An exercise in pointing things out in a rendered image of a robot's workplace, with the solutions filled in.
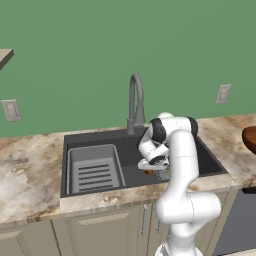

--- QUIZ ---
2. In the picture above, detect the grey sink rack tray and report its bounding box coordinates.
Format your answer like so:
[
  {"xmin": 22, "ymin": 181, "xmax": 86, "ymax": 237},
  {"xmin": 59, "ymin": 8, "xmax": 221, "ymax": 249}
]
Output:
[{"xmin": 65, "ymin": 143, "xmax": 127, "ymax": 195}]

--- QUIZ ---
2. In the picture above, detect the brown wooden bowl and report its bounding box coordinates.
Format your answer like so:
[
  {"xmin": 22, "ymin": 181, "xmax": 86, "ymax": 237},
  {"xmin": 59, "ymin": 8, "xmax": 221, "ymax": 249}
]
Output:
[{"xmin": 241, "ymin": 126, "xmax": 256, "ymax": 156}]

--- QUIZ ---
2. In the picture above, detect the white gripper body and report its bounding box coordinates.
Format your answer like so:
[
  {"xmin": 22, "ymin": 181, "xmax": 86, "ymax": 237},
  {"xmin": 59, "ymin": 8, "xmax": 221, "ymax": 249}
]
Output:
[{"xmin": 137, "ymin": 156, "xmax": 170, "ymax": 171}]

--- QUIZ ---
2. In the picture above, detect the grey curved tap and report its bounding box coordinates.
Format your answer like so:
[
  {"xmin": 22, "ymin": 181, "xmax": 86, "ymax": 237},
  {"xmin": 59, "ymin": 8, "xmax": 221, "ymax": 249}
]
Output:
[{"xmin": 126, "ymin": 73, "xmax": 146, "ymax": 136}]

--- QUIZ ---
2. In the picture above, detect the dark grey sink basin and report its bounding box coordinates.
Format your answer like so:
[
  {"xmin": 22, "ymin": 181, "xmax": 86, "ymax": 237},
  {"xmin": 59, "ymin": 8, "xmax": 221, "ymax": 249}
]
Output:
[{"xmin": 60, "ymin": 125, "xmax": 229, "ymax": 199}]

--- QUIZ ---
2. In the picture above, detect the dark dishwasher front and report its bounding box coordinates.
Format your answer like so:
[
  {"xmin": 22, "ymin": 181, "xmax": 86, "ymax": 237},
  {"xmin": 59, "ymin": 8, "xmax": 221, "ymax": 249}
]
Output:
[{"xmin": 211, "ymin": 187, "xmax": 256, "ymax": 256}]

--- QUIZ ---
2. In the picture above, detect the beige cupboard door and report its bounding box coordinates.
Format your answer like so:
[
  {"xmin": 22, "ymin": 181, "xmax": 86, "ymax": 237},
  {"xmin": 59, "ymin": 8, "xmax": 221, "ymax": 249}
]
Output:
[
  {"xmin": 146, "ymin": 201, "xmax": 172, "ymax": 256},
  {"xmin": 0, "ymin": 219, "xmax": 62, "ymax": 256},
  {"xmin": 64, "ymin": 203, "xmax": 153, "ymax": 256}
]

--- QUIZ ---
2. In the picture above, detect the beige wall shelf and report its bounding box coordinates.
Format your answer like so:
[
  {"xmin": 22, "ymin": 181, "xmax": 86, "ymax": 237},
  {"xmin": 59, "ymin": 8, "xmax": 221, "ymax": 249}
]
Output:
[{"xmin": 0, "ymin": 48, "xmax": 15, "ymax": 72}]

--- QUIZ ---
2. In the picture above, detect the grey wall socket plate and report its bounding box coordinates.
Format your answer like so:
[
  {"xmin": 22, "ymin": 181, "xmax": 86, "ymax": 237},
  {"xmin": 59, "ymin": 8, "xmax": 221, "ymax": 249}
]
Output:
[
  {"xmin": 0, "ymin": 98, "xmax": 24, "ymax": 123},
  {"xmin": 215, "ymin": 83, "xmax": 232, "ymax": 105}
]

